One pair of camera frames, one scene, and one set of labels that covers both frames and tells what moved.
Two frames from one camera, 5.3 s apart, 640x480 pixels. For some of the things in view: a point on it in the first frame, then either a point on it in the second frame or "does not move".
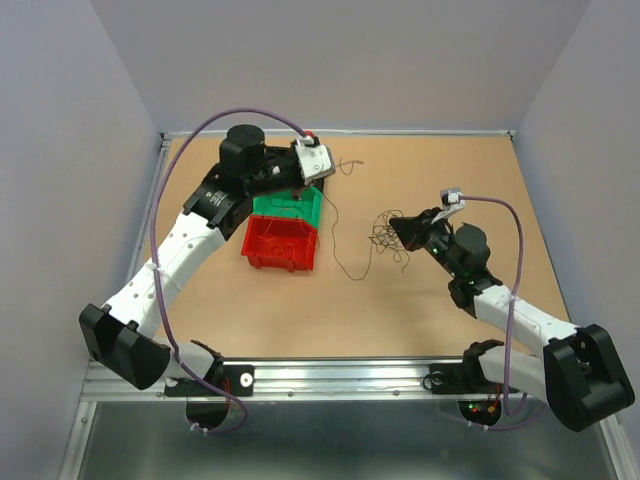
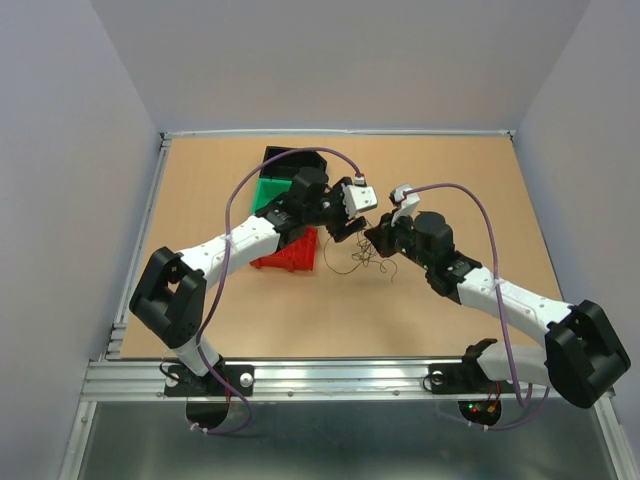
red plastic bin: [280, 244] does not move
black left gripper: [291, 152] -> [340, 231]
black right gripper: [410, 227] -> [382, 235]
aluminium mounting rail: [443, 379] does not move
